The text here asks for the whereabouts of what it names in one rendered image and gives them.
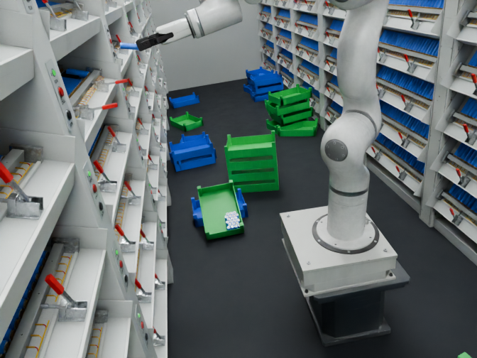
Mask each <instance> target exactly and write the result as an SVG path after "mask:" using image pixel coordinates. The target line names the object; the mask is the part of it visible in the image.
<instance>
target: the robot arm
mask: <svg viewBox="0 0 477 358"><path fill-rule="evenodd" d="M328 1H329V2H330V3H332V4H333V5H335V6H336V7H338V8H340V9H343V10H347V13H346V18H345V20H344V24H343V27H342V29H341V34H340V36H339V42H338V48H337V64H336V71H337V82H338V86H339V90H340V92H341V95H342V99H343V111H342V114H341V116H340V117H339V118H338V119H337V120H336V121H335V122H334V123H333V124H332V125H331V126H330V127H329V128H328V129H327V130H326V131H325V133H324V135H323V137H322V142H321V147H320V151H321V156H322V159H323V161H324V162H325V164H326V165H327V168H328V169H329V201H328V215H327V216H326V217H323V218H322V219H321V220H320V221H319V222H318V224H317V235H318V237H319V238H320V239H321V240H322V241H323V242H324V243H325V244H327V245H329V246H331V247H334V248H336V249H342V250H357V249H362V248H364V247H366V246H368V245H369V244H370V243H371V242H372V241H373V240H374V236H375V230H374V228H373V226H372V224H371V223H370V222H369V221H368V217H366V207H367V200H368V188H369V181H370V173H369V171H368V169H367V167H365V166H364V164H363V159H364V156H365V153H366V150H367V149H368V148H369V146H370V145H371V144H372V143H373V142H374V141H375V139H376V138H377V137H378V135H379V133H380V128H381V122H382V119H381V110H380V102H379V98H378V93H377V89H376V82H375V73H376V63H377V54H378V42H379V38H380V32H381V29H382V26H383V22H384V18H385V15H386V11H387V9H388V4H389V0H328ZM199 2H200V6H199V7H197V8H195V9H191V10H189V11H187V13H188V15H186V14H185V18H181V19H179V20H176V21H173V22H170V23H167V24H165V25H163V26H159V27H157V28H156V32H158V33H155V34H153V35H151V36H146V37H144V38H141V39H138V40H137V41H136V45H137V47H138V49H139V51H143V50H146V49H149V48H152V46H154V45H157V44H160V43H161V44H162V45H166V44H168V43H172V42H175V41H177V40H180V39H183V38H186V37H188V36H191V35H192V37H193V38H195V37H194V36H196V37H197V38H201V37H203V36H206V35H209V34H210V33H213V32H216V31H219V30H221V29H223V28H227V27H229V26H232V25H234V24H237V23H240V22H242V20H243V16H242V11H241V7H240V4H239V1H238V0H199Z"/></svg>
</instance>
